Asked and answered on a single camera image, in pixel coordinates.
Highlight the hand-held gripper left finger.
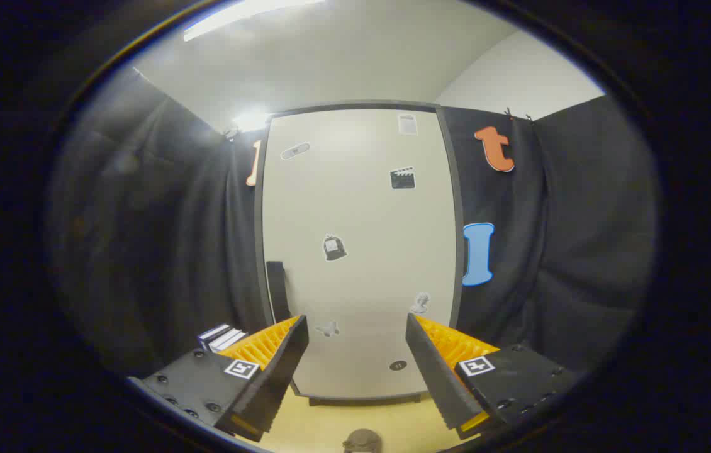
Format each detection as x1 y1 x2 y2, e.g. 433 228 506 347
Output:
128 315 310 442

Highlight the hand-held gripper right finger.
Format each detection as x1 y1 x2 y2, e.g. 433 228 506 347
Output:
405 313 576 440

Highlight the black door handle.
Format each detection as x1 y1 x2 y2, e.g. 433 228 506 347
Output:
266 260 292 323

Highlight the brown fuzzy shoe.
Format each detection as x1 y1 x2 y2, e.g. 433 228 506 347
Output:
342 429 383 453

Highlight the grey shoe cabinet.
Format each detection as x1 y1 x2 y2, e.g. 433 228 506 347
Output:
254 99 466 406

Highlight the cream shoe cabinet door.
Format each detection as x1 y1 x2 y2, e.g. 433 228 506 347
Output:
261 109 459 400

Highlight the stack of books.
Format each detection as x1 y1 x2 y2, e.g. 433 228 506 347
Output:
197 323 248 353

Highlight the black backdrop cloth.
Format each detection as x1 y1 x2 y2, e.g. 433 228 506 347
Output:
47 66 658 378

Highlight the ceiling light strip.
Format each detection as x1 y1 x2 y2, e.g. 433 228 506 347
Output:
182 0 328 42
233 110 271 133

